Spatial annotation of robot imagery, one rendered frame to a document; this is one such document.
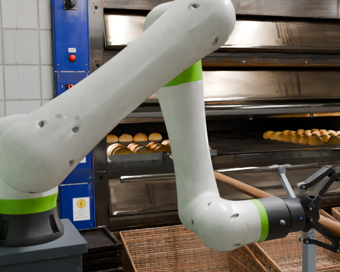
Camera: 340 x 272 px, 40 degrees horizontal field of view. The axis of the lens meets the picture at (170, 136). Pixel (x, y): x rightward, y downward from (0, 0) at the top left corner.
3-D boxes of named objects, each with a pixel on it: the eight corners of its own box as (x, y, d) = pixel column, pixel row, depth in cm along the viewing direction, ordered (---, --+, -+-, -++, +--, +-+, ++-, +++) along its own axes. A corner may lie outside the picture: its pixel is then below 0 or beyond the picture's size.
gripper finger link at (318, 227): (311, 215, 103) (308, 221, 103) (345, 242, 106) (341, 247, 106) (301, 212, 107) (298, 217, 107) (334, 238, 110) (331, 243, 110)
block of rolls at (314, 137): (260, 138, 327) (260, 130, 327) (317, 135, 343) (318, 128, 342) (313, 146, 270) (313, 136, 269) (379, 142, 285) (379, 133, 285)
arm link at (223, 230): (209, 263, 93) (206, 210, 92) (188, 244, 105) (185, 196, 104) (271, 252, 97) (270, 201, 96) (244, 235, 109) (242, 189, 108)
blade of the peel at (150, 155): (216, 154, 239) (216, 149, 238) (111, 161, 222) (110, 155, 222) (192, 146, 273) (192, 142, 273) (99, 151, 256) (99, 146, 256)
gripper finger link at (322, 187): (301, 210, 107) (297, 206, 107) (330, 174, 109) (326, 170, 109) (311, 213, 103) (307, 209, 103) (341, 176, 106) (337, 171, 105)
